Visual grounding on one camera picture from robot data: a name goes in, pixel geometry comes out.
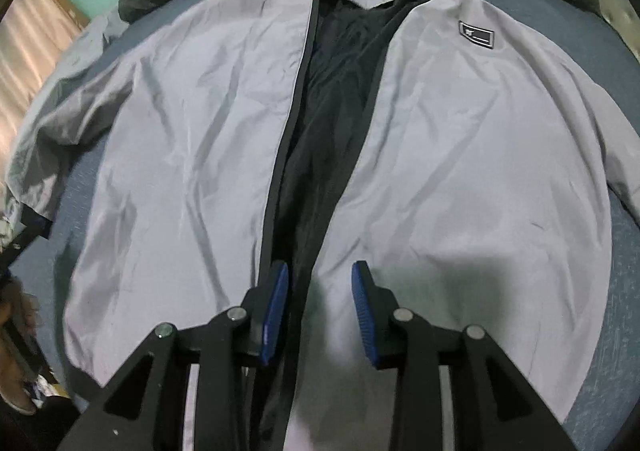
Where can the light grey bed sheet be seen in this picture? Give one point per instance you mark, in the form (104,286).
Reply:
(95,41)

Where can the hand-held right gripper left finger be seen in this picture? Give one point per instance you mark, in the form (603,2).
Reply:
(275,301)

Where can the grey jacket with black lining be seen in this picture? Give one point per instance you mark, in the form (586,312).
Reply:
(200,131)

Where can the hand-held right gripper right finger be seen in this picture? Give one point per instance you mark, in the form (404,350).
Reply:
(362,311)

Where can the bed with blue sheet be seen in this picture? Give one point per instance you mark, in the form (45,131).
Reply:
(620,331)

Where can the pink curtain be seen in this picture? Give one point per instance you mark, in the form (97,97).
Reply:
(30,41)

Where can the person's left hand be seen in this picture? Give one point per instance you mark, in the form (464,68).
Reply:
(12,371)

